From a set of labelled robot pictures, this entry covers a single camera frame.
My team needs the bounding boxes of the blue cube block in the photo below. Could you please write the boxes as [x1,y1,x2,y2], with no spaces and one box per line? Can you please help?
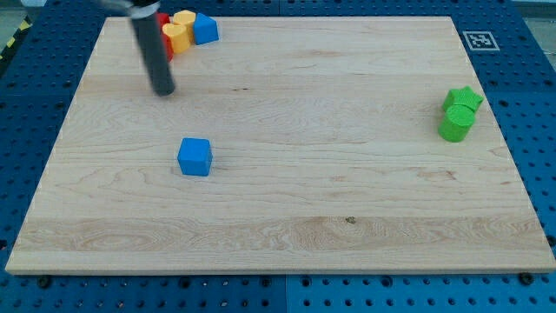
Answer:
[177,137,213,176]

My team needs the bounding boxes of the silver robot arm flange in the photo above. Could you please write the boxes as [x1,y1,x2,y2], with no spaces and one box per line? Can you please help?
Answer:
[95,0,161,19]

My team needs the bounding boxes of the wooden board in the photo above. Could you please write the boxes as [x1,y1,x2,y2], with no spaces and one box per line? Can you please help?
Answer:
[6,17,555,276]

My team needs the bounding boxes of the blue triangular block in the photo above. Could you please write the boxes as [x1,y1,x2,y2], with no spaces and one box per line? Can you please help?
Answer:
[193,13,219,45]

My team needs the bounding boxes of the red block front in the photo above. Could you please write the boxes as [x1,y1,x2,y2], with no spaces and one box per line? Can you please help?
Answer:
[162,33,174,62]

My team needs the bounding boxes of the red block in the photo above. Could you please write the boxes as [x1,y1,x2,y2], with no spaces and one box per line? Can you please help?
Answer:
[162,33,174,62]
[156,12,170,29]

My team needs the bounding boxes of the yellow hexagon block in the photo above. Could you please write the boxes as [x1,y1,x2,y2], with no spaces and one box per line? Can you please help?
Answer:
[172,10,196,43]

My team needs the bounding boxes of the red block rear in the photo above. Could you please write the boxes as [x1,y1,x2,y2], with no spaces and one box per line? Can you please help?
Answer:
[156,12,170,29]

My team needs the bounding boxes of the green cylinder block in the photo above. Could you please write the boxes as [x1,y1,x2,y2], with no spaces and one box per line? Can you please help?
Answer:
[438,104,475,143]

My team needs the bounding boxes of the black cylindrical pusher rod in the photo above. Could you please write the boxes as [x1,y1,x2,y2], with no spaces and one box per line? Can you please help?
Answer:
[129,0,175,97]

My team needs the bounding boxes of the green star block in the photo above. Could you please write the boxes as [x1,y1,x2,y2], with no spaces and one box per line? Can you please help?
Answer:
[442,86,484,113]

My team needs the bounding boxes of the white fiducial marker tag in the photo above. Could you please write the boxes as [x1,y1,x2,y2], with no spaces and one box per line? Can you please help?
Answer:
[463,30,500,51]

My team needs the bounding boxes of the black bolt bottom left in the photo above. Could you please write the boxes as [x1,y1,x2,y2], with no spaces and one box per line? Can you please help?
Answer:
[36,276,52,289]

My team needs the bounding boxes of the black bolt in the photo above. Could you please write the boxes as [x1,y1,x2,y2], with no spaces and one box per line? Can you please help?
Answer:
[36,276,52,289]
[518,272,535,286]

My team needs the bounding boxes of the black bolt bottom right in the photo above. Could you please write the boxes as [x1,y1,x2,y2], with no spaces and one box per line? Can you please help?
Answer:
[518,272,535,286]

